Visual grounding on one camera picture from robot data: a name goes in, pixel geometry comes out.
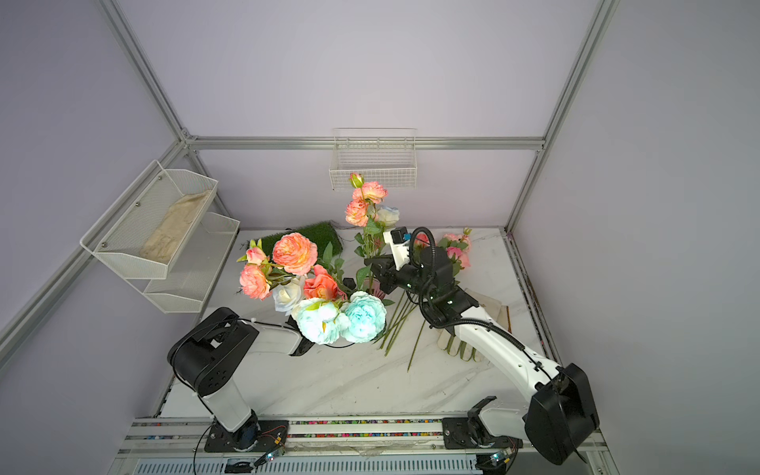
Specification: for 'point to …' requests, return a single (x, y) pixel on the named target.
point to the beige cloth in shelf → (163, 242)
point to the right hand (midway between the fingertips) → (370, 264)
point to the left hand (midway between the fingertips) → (377, 304)
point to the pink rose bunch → (457, 244)
